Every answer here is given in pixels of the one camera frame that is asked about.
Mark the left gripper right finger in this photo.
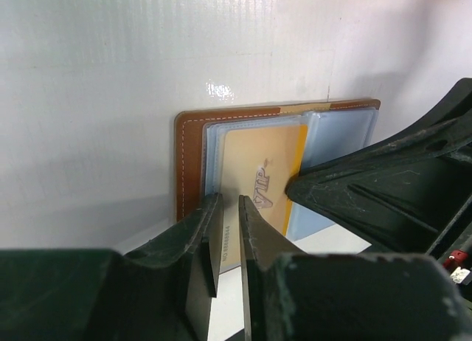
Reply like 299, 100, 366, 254
238, 196, 471, 340

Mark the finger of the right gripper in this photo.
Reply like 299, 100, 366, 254
286, 78, 471, 259

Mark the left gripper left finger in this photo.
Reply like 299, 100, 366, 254
1, 194, 223, 340

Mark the brown leather card holder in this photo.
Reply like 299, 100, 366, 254
175, 99, 380, 241

